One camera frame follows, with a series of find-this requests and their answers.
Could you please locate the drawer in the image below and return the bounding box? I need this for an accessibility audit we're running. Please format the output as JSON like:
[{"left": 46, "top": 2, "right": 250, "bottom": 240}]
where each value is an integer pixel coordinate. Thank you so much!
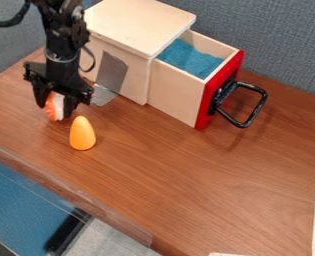
[{"left": 146, "top": 29, "right": 270, "bottom": 131}]

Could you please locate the yellow cone toy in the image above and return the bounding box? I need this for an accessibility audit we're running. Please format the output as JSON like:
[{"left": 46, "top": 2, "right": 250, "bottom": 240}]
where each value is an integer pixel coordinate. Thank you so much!
[{"left": 67, "top": 115, "right": 99, "bottom": 152}]

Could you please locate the white and orange toy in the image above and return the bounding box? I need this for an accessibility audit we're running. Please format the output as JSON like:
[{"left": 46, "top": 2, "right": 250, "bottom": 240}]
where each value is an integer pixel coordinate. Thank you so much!
[{"left": 43, "top": 91, "right": 68, "bottom": 122}]

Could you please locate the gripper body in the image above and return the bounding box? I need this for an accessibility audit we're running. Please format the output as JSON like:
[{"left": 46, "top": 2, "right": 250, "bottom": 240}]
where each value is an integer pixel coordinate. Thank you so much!
[{"left": 22, "top": 57, "right": 96, "bottom": 106}]

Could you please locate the blue cloth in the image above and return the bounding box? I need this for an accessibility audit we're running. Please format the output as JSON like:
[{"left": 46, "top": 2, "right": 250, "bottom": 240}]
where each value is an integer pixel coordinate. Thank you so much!
[{"left": 157, "top": 37, "right": 227, "bottom": 81}]

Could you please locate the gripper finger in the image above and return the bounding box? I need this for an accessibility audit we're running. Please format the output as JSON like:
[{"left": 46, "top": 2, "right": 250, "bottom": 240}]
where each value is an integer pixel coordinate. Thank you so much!
[
  {"left": 60, "top": 94, "right": 83, "bottom": 120},
  {"left": 31, "top": 81, "right": 55, "bottom": 109}
]

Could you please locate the cabinet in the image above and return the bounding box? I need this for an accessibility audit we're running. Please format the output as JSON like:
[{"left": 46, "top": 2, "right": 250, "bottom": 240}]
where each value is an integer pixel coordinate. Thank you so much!
[{"left": 78, "top": 0, "right": 199, "bottom": 107}]

